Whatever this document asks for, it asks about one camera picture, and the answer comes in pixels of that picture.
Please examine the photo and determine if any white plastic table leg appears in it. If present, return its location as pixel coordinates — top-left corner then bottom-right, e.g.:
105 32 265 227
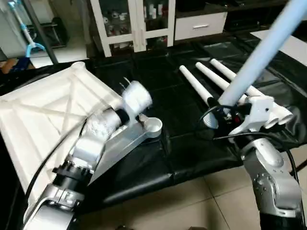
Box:
179 65 217 110
195 62 250 104
210 58 294 126
203 0 307 129

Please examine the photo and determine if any white plastic table top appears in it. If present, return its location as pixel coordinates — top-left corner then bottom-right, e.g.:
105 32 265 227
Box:
0 61 164 195

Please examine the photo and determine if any black work mat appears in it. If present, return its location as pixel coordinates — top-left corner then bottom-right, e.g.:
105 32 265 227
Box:
0 29 307 211

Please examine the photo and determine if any white flat board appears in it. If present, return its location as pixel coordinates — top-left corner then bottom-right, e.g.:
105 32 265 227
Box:
251 28 307 67

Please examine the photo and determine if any white drawer unit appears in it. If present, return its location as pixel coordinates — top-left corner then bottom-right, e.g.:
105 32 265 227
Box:
174 12 228 41

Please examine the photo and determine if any white glass-door cabinet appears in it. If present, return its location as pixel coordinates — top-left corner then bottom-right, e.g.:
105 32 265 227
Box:
90 0 176 58

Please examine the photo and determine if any black metal pole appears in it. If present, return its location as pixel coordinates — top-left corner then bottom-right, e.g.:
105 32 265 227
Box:
22 0 59 65

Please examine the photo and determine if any blue plastic tool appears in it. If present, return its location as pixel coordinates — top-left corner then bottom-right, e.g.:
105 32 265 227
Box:
7 0 47 58

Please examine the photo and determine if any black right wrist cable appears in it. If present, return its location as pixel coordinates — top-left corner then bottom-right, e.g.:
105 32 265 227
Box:
199 105 299 185

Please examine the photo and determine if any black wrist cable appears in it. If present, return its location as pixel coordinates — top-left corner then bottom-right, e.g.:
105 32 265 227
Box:
23 119 91 209
199 105 299 185

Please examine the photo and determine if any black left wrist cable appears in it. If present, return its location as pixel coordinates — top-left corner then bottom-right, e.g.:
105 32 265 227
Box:
23 119 91 209

